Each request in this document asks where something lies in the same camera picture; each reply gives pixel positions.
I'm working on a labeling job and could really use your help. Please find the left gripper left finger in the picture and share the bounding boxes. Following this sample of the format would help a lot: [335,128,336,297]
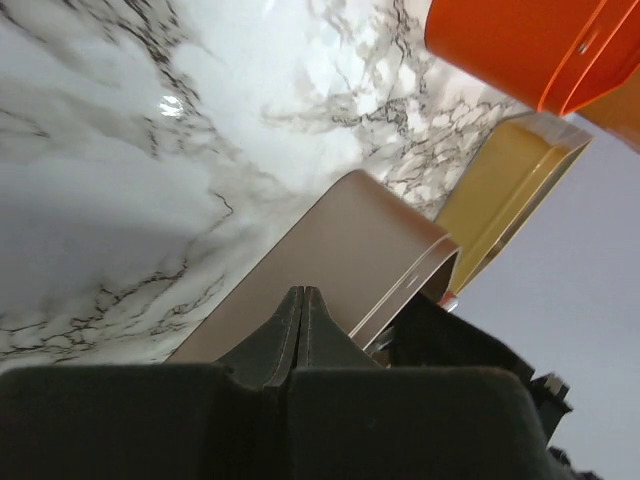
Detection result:
[1,287,304,479]

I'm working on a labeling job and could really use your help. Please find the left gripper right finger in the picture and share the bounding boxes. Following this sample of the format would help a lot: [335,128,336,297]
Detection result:
[284,285,571,480]

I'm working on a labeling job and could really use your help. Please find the brown tray with lollipops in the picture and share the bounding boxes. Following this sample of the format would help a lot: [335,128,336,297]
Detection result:
[168,170,460,363]

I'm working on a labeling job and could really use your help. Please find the gold tin with popsicle candies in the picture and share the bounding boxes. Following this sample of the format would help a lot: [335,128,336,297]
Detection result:
[436,113,593,295]

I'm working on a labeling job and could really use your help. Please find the orange square candy tray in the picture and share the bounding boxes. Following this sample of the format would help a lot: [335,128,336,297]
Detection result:
[425,0,639,116]

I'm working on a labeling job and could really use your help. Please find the large orange plastic bin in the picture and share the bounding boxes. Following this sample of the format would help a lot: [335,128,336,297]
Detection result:
[576,66,639,153]

